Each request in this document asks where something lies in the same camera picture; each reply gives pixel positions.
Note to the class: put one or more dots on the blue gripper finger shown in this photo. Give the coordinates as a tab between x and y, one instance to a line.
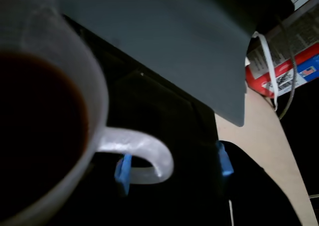
225	161
123	173

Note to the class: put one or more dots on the white cup with dark liquid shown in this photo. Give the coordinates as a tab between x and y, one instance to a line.
82	61

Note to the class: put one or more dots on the black rubber work mat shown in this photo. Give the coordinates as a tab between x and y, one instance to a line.
154	98

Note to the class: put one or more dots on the grey silicone mat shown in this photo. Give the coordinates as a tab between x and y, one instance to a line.
187	49

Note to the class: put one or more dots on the red and white carton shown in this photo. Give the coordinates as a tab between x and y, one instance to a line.
309	59

